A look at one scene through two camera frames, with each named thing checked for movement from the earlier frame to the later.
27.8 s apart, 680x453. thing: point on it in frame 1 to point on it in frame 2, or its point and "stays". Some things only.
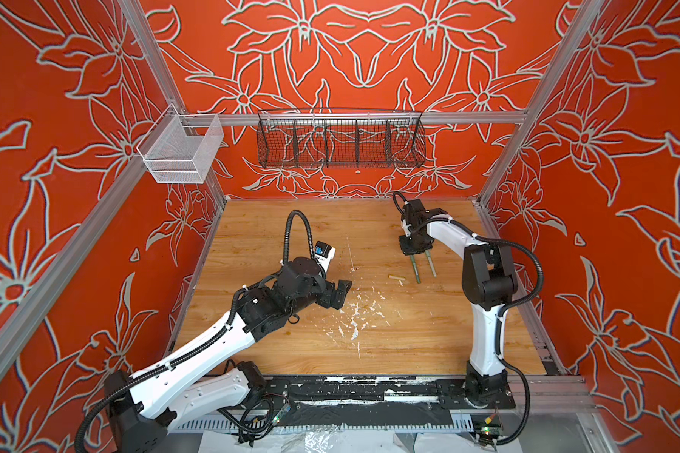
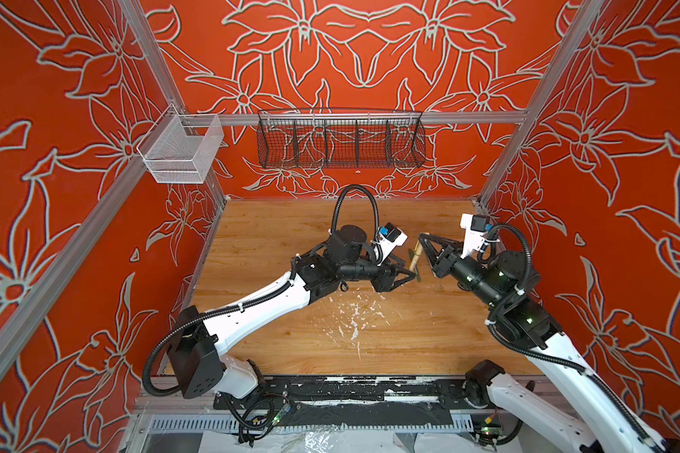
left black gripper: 329,300 to 385,278
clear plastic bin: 180,149 stays
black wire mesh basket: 341,139 stays
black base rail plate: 322,394 stays
